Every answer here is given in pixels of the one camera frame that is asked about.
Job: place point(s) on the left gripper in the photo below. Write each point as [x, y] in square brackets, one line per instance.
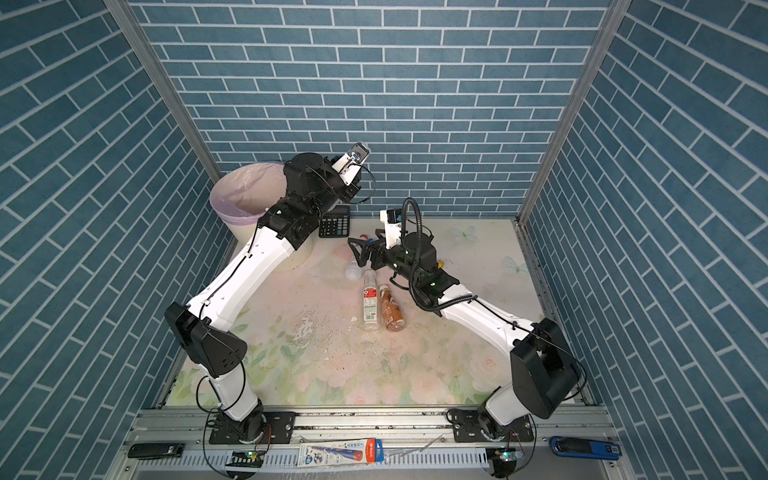
[347, 192]

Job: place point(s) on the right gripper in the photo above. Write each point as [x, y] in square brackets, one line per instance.
[371, 248]

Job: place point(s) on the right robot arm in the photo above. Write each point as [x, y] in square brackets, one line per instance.
[543, 370]

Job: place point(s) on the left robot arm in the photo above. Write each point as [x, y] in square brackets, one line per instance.
[202, 326]

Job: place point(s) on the white bin with pink liner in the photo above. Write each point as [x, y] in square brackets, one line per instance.
[242, 197]

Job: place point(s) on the black desk calculator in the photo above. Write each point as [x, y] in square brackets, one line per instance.
[335, 223]

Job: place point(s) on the clear bottle red white label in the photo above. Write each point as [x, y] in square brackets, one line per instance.
[370, 301]

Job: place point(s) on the brown tea bottle white cap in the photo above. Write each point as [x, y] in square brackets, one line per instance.
[391, 314]

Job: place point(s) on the white red blue tube package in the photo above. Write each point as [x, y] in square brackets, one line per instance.
[334, 453]

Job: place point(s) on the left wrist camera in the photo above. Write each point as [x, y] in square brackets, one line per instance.
[350, 163]

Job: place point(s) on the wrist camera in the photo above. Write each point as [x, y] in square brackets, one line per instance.
[350, 163]
[392, 220]

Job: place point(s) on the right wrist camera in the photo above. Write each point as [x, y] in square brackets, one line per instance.
[392, 220]

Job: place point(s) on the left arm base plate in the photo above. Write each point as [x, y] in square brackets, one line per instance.
[263, 428]

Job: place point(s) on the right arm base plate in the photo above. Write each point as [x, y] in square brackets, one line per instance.
[474, 426]

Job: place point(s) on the white slotted cable duct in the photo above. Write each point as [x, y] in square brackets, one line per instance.
[284, 460]

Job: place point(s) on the blue black device on rail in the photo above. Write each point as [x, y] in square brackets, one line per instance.
[572, 447]

